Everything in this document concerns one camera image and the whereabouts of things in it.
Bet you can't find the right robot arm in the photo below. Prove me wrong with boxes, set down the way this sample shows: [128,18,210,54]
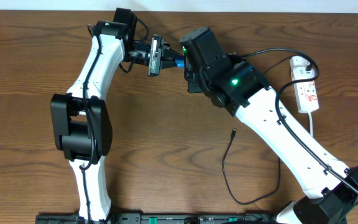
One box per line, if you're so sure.
[180,26,358,223]

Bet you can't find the blue Galaxy smartphone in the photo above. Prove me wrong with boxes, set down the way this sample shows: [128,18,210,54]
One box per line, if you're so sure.
[175,59,185,68]

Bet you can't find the black USB charging cable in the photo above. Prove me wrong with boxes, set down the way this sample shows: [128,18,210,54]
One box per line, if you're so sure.
[221,54,313,206]

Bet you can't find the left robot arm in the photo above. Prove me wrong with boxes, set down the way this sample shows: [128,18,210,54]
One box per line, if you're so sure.
[50,8,185,223]

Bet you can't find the white power strip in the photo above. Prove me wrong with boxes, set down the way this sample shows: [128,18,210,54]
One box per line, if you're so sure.
[291,67,319,114]

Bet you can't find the white USB charger adapter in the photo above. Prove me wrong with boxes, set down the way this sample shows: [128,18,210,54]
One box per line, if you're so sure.
[290,56,312,75]

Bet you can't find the white power strip cord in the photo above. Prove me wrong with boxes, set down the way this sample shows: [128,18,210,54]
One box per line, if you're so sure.
[307,112,314,138]

